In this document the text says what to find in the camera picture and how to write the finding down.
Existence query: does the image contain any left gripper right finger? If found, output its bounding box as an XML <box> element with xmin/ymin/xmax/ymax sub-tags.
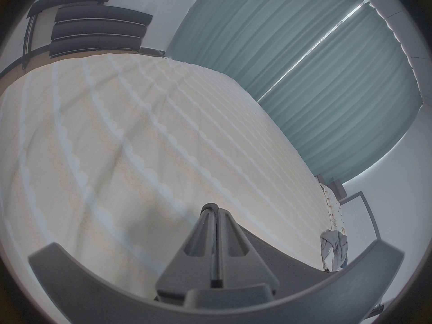
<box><xmin>218</xmin><ymin>208</ymin><xmax>280</xmax><ymax>292</ymax></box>

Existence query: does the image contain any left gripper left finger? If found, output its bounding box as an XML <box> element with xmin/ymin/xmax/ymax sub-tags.
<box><xmin>155</xmin><ymin>208</ymin><xmax>217</xmax><ymax>292</ymax></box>

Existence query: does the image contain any black T-shirt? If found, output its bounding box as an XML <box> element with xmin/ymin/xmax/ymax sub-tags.
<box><xmin>201</xmin><ymin>203</ymin><xmax>338</xmax><ymax>298</ymax></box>

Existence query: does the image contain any grey garment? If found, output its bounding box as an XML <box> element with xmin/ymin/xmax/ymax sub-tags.
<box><xmin>320</xmin><ymin>229</ymin><xmax>348</xmax><ymax>272</ymax></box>

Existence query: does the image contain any white printed pillow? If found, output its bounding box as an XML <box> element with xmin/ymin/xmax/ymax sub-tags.
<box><xmin>319</xmin><ymin>182</ymin><xmax>345</xmax><ymax>236</ymax></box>

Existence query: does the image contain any grey bedside table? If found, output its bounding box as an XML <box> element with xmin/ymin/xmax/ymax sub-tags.
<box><xmin>317</xmin><ymin>174</ymin><xmax>347</xmax><ymax>200</ymax></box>

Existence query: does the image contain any bed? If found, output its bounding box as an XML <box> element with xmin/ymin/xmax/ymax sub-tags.
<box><xmin>0</xmin><ymin>53</ymin><xmax>383</xmax><ymax>303</ymax></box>

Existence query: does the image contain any blue-green curtain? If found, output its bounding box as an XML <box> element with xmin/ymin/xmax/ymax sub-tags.
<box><xmin>258</xmin><ymin>0</ymin><xmax>424</xmax><ymax>184</ymax></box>
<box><xmin>165</xmin><ymin>0</ymin><xmax>367</xmax><ymax>103</ymax></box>

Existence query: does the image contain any black chest of drawers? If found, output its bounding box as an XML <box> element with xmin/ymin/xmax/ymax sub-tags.
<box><xmin>49</xmin><ymin>5</ymin><xmax>153</xmax><ymax>59</ymax></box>

